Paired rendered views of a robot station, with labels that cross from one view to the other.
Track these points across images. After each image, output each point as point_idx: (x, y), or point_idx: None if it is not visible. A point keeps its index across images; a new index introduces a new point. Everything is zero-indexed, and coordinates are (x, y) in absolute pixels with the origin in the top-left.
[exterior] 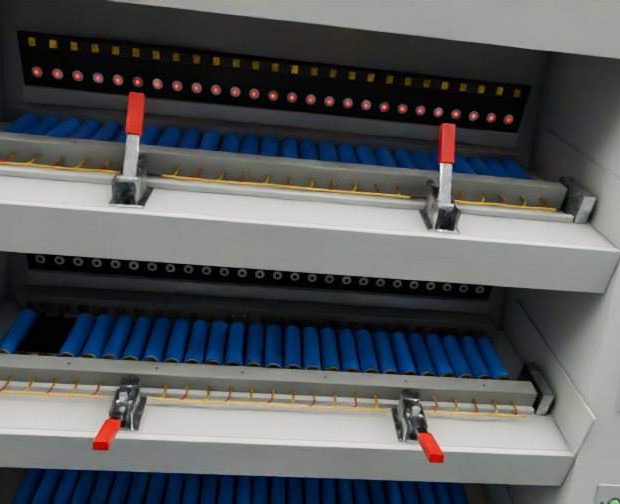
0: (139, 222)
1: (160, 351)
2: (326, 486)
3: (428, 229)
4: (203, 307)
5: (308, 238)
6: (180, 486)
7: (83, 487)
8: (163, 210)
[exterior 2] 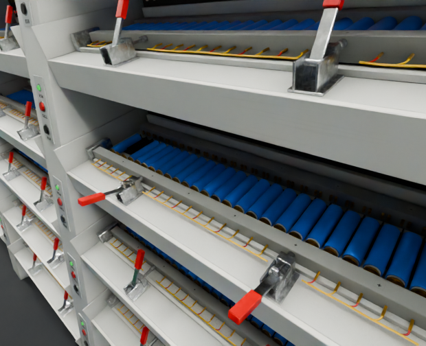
0: (111, 76)
1: (167, 168)
2: None
3: (287, 89)
4: (209, 150)
5: (188, 92)
6: None
7: None
8: (123, 68)
